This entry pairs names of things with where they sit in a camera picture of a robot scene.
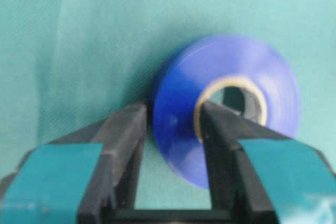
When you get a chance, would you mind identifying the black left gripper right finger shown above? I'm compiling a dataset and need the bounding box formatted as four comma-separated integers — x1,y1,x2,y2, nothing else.
200,102,335,223

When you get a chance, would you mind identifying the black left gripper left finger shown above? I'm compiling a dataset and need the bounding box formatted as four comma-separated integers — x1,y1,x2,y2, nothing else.
1,102,147,223

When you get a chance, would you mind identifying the blue tape roll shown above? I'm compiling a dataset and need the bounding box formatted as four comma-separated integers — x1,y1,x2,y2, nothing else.
152,35,301,189

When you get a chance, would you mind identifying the green table cloth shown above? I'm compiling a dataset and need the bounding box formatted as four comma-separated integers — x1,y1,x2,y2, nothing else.
0,0,336,210

